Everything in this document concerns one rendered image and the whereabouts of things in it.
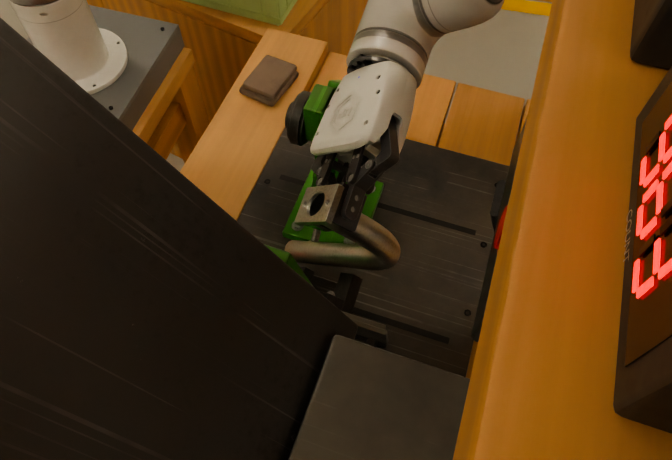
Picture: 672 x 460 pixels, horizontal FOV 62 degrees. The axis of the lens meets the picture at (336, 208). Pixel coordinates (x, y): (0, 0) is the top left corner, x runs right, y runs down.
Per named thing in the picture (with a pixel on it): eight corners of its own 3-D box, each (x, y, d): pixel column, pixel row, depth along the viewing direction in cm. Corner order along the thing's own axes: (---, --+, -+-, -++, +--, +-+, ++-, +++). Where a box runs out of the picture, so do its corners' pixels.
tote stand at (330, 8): (149, 143, 218) (67, -42, 151) (226, 60, 242) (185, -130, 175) (298, 215, 200) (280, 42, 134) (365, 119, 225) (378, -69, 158)
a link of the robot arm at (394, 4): (449, 66, 60) (385, 80, 67) (479, -33, 63) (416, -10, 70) (401, 17, 55) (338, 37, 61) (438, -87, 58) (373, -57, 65)
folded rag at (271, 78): (273, 108, 108) (271, 98, 105) (238, 93, 110) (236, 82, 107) (299, 76, 112) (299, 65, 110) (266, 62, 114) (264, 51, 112)
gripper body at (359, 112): (330, 61, 62) (296, 150, 59) (392, 36, 54) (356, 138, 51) (377, 96, 66) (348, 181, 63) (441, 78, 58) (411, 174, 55)
